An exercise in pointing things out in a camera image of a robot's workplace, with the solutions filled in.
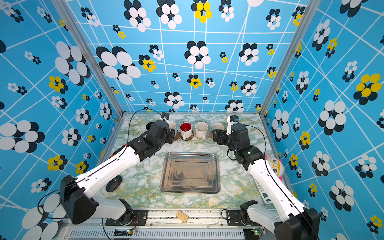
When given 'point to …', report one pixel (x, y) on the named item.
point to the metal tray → (192, 172)
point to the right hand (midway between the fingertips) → (219, 131)
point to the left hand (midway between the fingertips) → (170, 128)
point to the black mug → (148, 125)
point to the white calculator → (264, 195)
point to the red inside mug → (186, 129)
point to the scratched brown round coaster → (188, 138)
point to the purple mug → (218, 126)
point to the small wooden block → (182, 216)
